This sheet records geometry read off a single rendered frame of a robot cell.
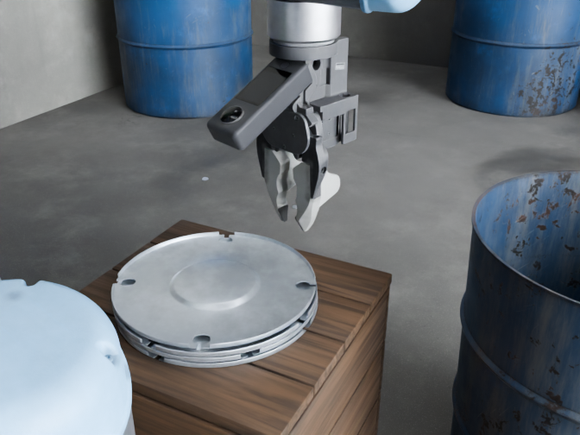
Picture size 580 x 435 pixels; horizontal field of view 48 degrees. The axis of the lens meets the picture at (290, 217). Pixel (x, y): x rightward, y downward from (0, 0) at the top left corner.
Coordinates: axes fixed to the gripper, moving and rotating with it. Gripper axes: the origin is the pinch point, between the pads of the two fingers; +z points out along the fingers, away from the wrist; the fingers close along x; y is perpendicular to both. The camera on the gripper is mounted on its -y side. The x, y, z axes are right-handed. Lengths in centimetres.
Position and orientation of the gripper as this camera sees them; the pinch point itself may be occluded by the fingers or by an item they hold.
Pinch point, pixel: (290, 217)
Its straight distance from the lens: 74.6
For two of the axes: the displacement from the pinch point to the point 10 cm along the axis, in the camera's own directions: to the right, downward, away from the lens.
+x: -7.1, -3.3, 6.3
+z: 0.0, 8.8, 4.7
